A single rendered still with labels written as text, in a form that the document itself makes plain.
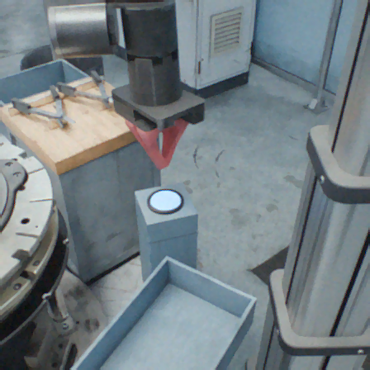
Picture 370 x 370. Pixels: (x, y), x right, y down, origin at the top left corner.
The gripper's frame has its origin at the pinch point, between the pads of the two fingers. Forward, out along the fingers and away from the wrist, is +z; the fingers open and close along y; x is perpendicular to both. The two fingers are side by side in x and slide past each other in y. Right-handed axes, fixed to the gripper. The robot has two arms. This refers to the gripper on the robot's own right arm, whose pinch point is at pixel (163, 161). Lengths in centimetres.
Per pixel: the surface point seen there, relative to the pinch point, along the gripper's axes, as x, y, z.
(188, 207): 1.8, 2.4, 7.0
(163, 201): -0.4, -0.2, 6.2
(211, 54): 148, -163, 69
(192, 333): -9.4, 17.0, 8.7
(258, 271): 70, -45, 107
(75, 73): 7.3, -39.1, 2.0
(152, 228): -3.8, 1.9, 7.7
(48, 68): 4.1, -44.2, 1.3
